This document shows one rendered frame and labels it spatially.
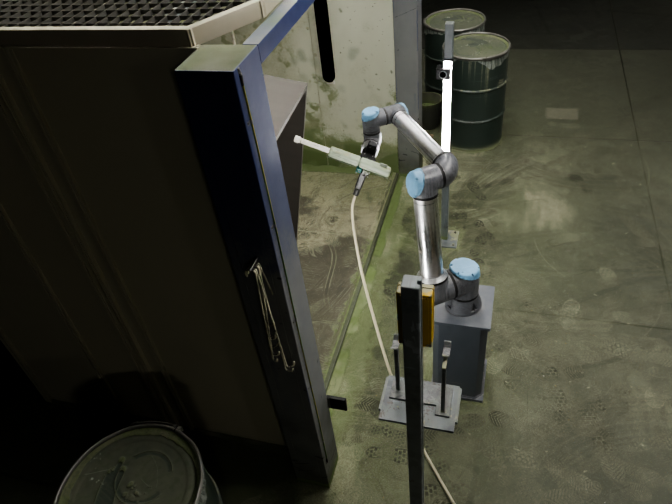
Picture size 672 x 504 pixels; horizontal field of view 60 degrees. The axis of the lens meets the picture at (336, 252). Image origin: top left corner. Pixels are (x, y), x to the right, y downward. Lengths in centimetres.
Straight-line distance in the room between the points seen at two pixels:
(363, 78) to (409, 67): 38
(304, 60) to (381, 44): 65
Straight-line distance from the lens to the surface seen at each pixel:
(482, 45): 539
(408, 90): 475
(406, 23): 455
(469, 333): 307
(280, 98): 291
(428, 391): 256
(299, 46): 483
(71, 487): 261
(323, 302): 399
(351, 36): 467
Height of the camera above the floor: 290
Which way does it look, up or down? 41 degrees down
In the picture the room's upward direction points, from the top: 8 degrees counter-clockwise
